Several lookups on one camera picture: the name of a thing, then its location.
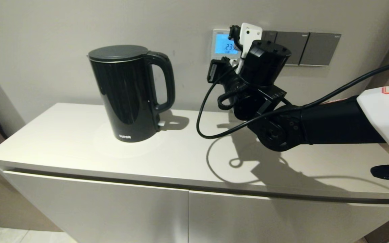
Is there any white thermostat with blue screen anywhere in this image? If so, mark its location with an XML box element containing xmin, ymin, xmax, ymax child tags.
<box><xmin>212</xmin><ymin>29</ymin><xmax>244</xmax><ymax>66</ymax></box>

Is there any black electric kettle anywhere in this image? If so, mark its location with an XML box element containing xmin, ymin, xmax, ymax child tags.
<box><xmin>87</xmin><ymin>45</ymin><xmax>176</xmax><ymax>143</ymax></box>

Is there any white cabinet door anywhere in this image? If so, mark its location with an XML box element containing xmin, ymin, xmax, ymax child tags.
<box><xmin>2</xmin><ymin>170</ymin><xmax>189</xmax><ymax>243</ymax></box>
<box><xmin>188</xmin><ymin>190</ymin><xmax>389</xmax><ymax>243</ymax></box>

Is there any white cabinet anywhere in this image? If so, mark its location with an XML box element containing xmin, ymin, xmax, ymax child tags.
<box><xmin>0</xmin><ymin>102</ymin><xmax>389</xmax><ymax>243</ymax></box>

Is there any grey triple rocker wall switch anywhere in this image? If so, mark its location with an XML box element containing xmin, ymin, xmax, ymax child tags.
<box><xmin>261</xmin><ymin>30</ymin><xmax>278</xmax><ymax>43</ymax></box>

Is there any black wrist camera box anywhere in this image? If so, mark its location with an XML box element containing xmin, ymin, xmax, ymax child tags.
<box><xmin>207</xmin><ymin>59</ymin><xmax>229</xmax><ymax>83</ymax></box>

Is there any grey single wall switch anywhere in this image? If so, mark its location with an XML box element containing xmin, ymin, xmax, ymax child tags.
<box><xmin>299</xmin><ymin>32</ymin><xmax>342</xmax><ymax>66</ymax></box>
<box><xmin>276</xmin><ymin>31</ymin><xmax>310</xmax><ymax>66</ymax></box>

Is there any black corrugated cable sleeve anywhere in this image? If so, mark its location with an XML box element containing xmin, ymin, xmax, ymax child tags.
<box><xmin>217</xmin><ymin>83</ymin><xmax>249</xmax><ymax>110</ymax></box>

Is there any black smooth cable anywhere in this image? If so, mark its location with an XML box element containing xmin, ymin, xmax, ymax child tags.
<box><xmin>196</xmin><ymin>60</ymin><xmax>389</xmax><ymax>139</ymax></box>

